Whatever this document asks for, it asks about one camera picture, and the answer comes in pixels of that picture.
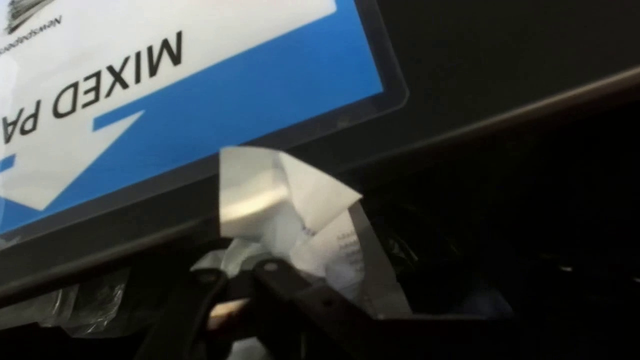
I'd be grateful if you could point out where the blue sign with up arrow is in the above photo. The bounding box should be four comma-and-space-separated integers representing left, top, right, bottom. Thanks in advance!
0, 0, 410, 240

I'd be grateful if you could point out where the grey bin liner bag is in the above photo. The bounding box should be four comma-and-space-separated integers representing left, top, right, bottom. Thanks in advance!
0, 266, 132, 341

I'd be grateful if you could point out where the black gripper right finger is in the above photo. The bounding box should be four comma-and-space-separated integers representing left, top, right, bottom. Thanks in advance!
371, 219, 522, 360

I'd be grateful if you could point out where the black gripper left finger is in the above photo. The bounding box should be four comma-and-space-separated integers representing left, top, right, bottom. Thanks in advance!
132, 259, 415, 360

